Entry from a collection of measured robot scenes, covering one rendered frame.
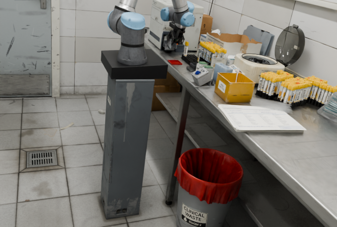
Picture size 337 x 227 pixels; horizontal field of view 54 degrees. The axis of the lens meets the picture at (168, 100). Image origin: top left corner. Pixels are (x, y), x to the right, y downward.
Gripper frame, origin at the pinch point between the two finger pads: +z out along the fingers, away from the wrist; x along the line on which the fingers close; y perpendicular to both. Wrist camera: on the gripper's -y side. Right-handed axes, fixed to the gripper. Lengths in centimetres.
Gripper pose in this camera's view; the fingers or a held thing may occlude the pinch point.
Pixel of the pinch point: (170, 46)
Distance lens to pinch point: 218.9
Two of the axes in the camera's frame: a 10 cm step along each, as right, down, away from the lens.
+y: 2.3, 8.1, -5.4
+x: 9.3, -0.2, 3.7
